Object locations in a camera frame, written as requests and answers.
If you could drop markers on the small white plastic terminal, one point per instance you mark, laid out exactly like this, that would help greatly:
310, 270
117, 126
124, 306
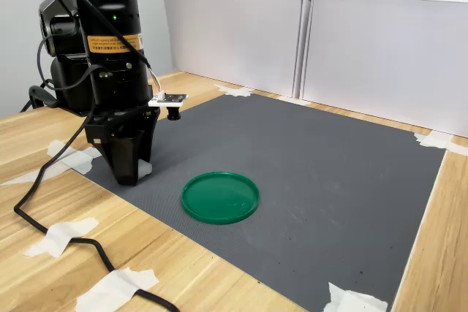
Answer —
145, 170

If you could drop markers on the round green lid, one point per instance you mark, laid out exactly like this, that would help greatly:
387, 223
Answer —
219, 198

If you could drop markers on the white tape piece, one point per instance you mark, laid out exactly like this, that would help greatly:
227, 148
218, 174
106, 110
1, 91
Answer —
351, 301
435, 142
22, 178
58, 237
78, 161
234, 90
109, 290

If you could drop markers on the black table clamp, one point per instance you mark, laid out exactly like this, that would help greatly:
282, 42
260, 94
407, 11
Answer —
36, 94

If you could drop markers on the white partition panel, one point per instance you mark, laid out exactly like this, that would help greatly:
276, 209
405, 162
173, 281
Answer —
387, 52
237, 34

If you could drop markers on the dark grey mat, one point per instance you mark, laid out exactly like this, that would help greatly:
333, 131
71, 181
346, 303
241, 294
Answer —
292, 166

